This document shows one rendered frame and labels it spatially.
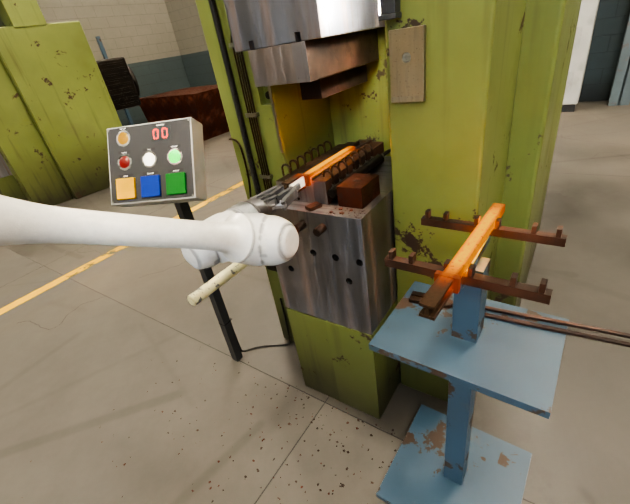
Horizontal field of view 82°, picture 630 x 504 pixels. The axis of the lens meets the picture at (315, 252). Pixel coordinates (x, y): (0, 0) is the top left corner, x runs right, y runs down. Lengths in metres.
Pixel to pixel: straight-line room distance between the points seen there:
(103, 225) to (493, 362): 0.85
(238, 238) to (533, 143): 1.11
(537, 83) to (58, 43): 5.30
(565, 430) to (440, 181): 1.07
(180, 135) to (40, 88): 4.41
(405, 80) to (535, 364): 0.75
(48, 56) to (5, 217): 5.14
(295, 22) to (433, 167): 0.52
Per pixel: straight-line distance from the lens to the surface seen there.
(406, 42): 1.05
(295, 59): 1.07
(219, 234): 0.70
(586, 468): 1.68
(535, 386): 0.93
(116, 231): 0.71
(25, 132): 5.78
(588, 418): 1.81
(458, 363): 0.93
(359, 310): 1.23
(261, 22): 1.13
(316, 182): 1.13
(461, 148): 1.07
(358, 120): 1.56
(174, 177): 1.37
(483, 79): 1.03
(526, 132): 1.50
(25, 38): 5.77
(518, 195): 1.57
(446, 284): 0.70
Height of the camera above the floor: 1.37
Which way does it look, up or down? 30 degrees down
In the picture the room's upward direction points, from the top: 10 degrees counter-clockwise
